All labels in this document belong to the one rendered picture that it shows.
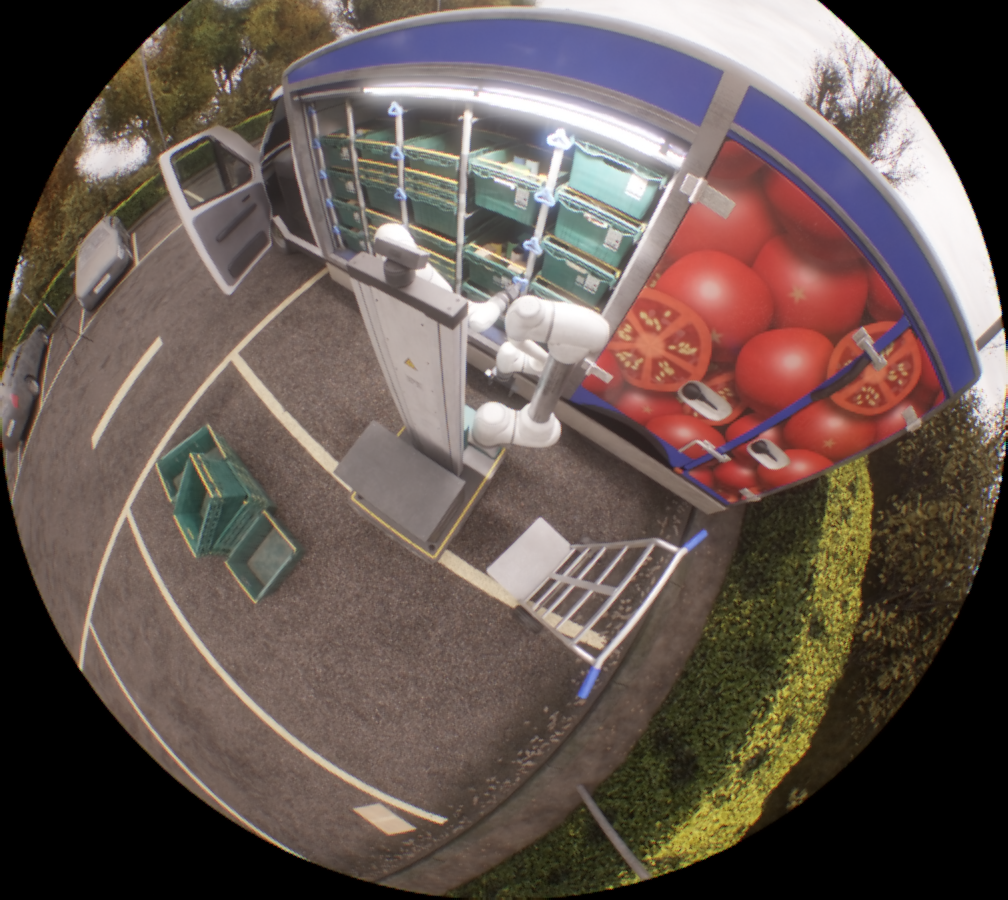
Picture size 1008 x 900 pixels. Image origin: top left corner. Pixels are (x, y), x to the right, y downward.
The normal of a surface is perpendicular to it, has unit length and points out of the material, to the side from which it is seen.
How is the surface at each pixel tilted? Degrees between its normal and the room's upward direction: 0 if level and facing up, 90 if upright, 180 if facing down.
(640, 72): 90
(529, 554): 0
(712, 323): 90
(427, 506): 0
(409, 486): 0
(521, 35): 90
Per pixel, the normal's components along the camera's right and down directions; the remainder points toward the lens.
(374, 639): 0.13, -0.46
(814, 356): -0.54, 0.72
